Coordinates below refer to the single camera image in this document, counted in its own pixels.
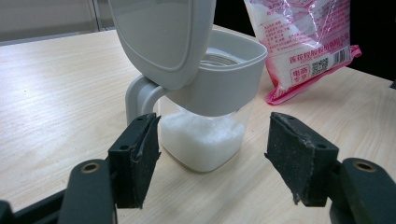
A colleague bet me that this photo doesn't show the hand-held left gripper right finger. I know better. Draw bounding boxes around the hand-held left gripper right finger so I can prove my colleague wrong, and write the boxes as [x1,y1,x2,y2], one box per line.
[263,111,340,208]

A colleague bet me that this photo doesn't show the white sugar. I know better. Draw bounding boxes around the white sugar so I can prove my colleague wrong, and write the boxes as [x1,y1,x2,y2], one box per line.
[158,111,248,173]

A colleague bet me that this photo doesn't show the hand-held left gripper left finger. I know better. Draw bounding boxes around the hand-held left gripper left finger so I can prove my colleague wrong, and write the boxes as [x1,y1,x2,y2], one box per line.
[107,112,163,210]

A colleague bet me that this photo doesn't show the pink and white sugar bag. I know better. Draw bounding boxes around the pink and white sugar bag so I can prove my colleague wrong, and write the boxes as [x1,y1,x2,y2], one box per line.
[243,0,363,106]

